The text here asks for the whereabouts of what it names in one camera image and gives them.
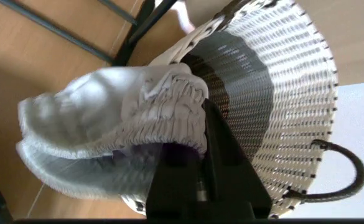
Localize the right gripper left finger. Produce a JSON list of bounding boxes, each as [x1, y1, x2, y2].
[[146, 146, 201, 218]]

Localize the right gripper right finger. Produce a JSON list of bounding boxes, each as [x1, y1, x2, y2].
[[202, 99, 273, 218]]

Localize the pale grey shorts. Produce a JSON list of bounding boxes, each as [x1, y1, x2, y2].
[[16, 63, 209, 200]]

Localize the white laundry basket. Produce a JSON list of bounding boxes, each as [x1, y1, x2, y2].
[[121, 0, 364, 218]]

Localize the black clothes rack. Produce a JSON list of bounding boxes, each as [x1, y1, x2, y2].
[[0, 0, 178, 67]]

